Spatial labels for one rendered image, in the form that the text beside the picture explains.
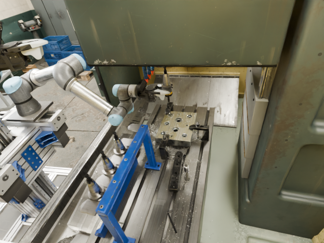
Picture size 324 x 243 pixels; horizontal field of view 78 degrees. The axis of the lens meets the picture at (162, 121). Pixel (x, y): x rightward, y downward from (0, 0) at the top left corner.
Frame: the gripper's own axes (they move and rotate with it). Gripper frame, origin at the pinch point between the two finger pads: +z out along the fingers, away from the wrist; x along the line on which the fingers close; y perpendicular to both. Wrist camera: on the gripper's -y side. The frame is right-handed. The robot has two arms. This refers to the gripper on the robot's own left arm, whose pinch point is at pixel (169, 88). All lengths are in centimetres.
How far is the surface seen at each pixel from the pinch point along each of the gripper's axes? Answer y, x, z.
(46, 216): 50, 63, -64
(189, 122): 31.8, -9.7, 8.5
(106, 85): 19, -34, -65
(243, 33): -38, 33, 33
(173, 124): 31.7, -6.3, -1.9
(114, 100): 37, -38, -65
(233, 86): 50, -91, 38
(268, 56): -32, 33, 41
